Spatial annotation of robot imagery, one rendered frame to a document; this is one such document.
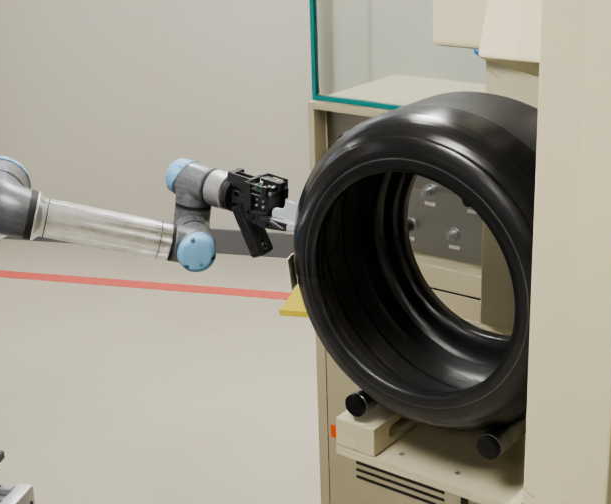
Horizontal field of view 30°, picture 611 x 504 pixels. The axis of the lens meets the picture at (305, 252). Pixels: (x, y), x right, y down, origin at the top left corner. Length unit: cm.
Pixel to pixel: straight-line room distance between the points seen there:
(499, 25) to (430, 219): 152
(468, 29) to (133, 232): 94
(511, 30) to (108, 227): 108
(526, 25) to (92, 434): 294
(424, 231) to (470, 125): 102
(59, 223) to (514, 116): 87
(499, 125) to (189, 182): 71
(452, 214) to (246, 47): 265
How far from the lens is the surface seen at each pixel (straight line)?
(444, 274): 284
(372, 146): 194
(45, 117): 583
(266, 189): 222
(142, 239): 225
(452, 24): 155
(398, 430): 226
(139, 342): 472
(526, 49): 137
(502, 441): 205
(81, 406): 426
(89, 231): 224
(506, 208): 183
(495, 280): 236
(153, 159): 563
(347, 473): 328
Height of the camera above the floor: 191
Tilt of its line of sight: 20 degrees down
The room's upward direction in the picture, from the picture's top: 2 degrees counter-clockwise
